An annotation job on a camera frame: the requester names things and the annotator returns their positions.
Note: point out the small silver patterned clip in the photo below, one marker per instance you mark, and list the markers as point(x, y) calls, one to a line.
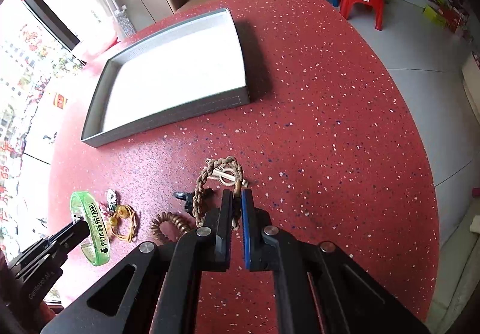
point(112, 200)

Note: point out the grey jewelry tray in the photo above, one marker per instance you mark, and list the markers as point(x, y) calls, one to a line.
point(192, 68)

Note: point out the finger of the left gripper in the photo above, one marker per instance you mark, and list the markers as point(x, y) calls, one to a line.
point(71, 235)

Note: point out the cream white hair clip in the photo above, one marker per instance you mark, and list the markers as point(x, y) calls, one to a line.
point(227, 170)

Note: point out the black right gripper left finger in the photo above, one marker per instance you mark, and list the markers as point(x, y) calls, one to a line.
point(154, 289)

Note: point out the green translucent bangle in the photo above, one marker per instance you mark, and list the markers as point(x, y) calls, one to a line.
point(96, 246)

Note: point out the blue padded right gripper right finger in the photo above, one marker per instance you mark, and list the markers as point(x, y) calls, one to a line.
point(319, 288)

